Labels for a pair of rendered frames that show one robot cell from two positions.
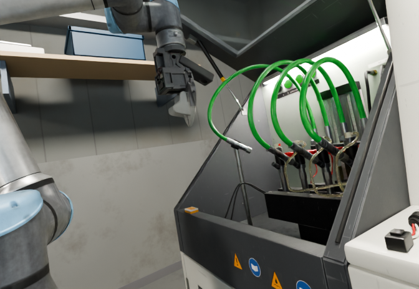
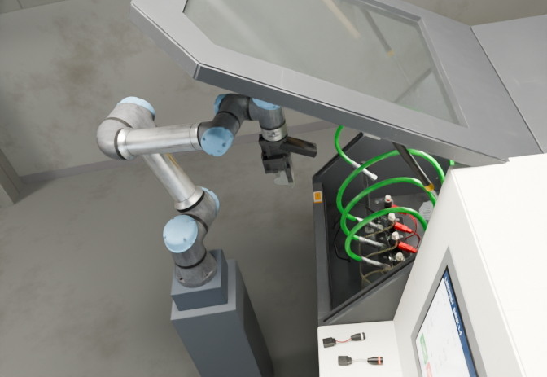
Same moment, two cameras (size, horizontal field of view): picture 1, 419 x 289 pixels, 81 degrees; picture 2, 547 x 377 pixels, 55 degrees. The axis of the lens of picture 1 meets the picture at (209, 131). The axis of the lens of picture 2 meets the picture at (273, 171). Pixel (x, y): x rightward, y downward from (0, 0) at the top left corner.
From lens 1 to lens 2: 1.43 m
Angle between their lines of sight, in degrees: 58
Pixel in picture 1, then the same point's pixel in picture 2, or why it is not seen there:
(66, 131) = not seen: outside the picture
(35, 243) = (197, 251)
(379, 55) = not seen: hidden behind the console
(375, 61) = not seen: hidden behind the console
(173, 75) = (273, 163)
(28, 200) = (190, 236)
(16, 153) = (180, 187)
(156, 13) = (255, 117)
